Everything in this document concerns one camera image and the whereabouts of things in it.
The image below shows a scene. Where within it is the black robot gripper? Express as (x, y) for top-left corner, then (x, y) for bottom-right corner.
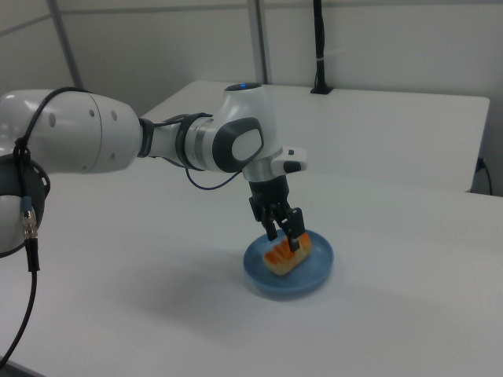
(247, 174), (305, 254)

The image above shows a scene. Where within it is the toy bread with orange glaze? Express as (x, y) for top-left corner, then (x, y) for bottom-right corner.
(262, 232), (314, 276)

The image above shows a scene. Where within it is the blue round plate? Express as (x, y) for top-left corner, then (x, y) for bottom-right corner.
(242, 226), (336, 302)

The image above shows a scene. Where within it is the white side table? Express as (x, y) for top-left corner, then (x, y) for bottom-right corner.
(139, 80), (491, 193)

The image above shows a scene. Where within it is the thin blue cable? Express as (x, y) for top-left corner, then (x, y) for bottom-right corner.
(183, 167), (247, 192)

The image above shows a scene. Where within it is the black camera stand pole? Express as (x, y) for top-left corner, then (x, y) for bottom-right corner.
(310, 0), (336, 95)

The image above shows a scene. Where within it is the grey partition frame post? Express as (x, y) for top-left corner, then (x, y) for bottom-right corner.
(47, 0), (86, 90)
(250, 0), (273, 85)

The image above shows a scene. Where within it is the black hanging cable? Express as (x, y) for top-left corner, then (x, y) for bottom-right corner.
(475, 156), (494, 194)

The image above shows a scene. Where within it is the black arm cable with connector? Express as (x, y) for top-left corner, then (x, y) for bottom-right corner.
(0, 86), (94, 368)

